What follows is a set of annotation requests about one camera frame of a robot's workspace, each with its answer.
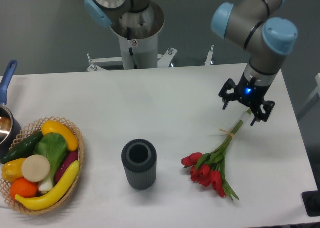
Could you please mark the green bok choy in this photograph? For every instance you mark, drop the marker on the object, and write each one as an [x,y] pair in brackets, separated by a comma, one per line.
[52,146]

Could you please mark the yellow bell pepper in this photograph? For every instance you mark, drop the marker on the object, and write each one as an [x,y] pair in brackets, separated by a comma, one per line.
[12,170]

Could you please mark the orange fruit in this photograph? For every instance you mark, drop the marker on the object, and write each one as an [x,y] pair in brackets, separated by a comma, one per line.
[24,188]

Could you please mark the dark grey ribbed vase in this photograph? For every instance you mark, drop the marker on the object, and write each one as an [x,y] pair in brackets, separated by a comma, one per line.
[139,159]

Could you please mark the black device at edge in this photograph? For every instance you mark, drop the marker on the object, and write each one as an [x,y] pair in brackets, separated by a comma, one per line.
[311,201]

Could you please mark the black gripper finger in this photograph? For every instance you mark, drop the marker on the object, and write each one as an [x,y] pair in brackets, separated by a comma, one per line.
[228,92]
[262,110]

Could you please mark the white frame at right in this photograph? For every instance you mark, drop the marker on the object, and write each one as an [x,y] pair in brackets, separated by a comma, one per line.
[311,100]

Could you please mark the green cucumber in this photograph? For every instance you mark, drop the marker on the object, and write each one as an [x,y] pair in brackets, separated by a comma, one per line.
[23,149]

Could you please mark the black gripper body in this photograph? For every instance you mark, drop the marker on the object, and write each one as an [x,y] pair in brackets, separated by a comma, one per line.
[249,93]

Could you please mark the blue handled saucepan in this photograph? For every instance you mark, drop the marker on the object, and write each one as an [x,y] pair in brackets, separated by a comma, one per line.
[9,126]

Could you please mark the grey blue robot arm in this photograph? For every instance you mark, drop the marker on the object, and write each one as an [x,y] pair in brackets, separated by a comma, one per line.
[250,24]

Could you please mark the red tulip bouquet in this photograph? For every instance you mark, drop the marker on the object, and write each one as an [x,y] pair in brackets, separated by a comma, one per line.
[209,169]

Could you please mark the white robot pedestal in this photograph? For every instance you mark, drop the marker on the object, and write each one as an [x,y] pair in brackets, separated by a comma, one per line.
[138,36]

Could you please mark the beige round disc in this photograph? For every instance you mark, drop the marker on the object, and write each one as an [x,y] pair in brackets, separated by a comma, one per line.
[35,168]

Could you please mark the purple eggplant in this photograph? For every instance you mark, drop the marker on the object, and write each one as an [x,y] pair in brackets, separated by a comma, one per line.
[70,158]

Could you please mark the yellow squash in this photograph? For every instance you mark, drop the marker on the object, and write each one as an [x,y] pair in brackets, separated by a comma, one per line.
[52,126]

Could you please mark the yellow banana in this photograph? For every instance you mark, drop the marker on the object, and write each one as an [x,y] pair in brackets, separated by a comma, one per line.
[56,194]

